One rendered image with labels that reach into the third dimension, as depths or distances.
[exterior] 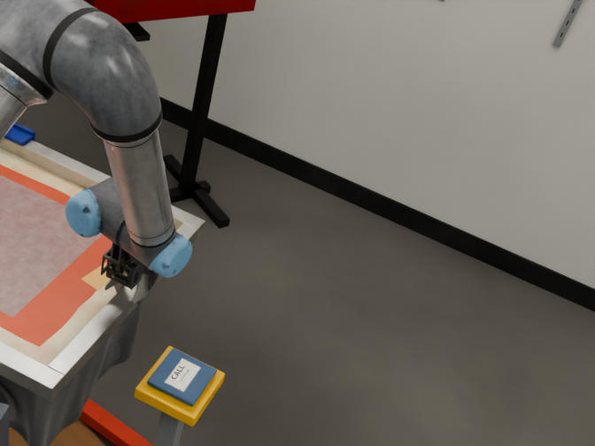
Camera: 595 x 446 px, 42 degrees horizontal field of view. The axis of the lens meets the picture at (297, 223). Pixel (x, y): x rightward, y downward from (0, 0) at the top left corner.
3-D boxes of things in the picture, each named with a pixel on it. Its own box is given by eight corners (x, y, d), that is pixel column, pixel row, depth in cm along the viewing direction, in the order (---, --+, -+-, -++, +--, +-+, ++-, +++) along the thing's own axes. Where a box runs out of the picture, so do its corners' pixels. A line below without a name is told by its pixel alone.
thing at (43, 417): (136, 353, 207) (157, 233, 181) (29, 482, 172) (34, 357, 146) (127, 348, 208) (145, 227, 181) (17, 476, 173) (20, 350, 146)
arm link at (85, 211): (109, 224, 125) (157, 197, 132) (61, 189, 128) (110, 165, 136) (105, 259, 129) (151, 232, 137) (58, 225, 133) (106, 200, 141)
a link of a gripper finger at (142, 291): (125, 317, 157) (122, 281, 151) (141, 299, 161) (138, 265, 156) (138, 321, 156) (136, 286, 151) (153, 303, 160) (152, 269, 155)
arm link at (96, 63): (176, 33, 93) (204, 251, 133) (111, -5, 97) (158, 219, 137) (106, 87, 88) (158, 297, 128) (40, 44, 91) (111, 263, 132)
